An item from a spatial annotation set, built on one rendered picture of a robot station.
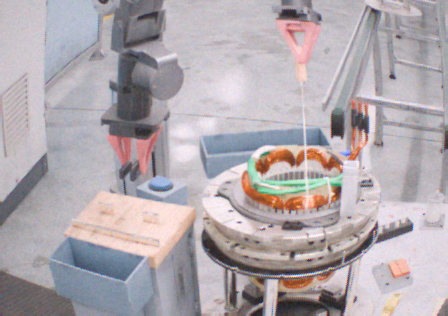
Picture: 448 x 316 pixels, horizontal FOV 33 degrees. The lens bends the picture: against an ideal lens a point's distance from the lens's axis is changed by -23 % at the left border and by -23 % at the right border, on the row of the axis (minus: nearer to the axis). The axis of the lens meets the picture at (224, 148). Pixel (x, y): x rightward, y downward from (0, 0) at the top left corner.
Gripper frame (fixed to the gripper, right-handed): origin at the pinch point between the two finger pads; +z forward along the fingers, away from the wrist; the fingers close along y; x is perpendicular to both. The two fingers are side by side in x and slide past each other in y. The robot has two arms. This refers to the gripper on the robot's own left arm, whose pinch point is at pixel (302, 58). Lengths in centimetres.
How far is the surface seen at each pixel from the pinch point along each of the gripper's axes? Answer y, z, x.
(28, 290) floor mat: 117, 79, 150
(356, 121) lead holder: 11.6, 10.1, -6.8
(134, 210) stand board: -0.9, 25.3, 29.8
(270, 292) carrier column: -1.1, 39.3, 4.7
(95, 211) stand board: -4.7, 25.9, 36.5
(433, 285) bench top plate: 37, 49, -26
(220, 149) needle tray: 34.1, 15.6, 27.8
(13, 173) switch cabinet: 176, 32, 196
